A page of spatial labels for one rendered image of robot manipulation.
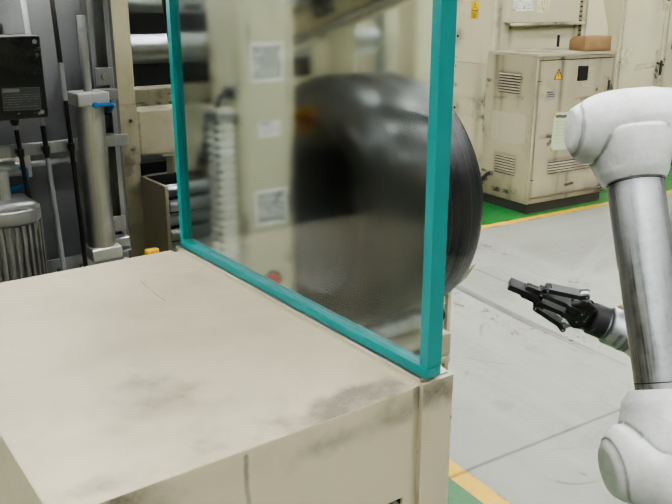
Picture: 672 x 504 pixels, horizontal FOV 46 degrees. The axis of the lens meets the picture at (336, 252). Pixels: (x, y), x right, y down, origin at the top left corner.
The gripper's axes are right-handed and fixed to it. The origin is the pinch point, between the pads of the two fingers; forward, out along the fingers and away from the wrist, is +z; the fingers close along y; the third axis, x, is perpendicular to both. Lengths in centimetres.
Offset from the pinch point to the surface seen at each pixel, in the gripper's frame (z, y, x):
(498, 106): -29, 177, 446
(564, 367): -74, 133, 132
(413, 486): 25, -43, -95
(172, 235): 82, 24, -3
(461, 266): 16.1, -3.9, -6.2
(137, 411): 53, -48, -103
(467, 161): 24.5, -24.1, 2.0
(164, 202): 86, 17, -2
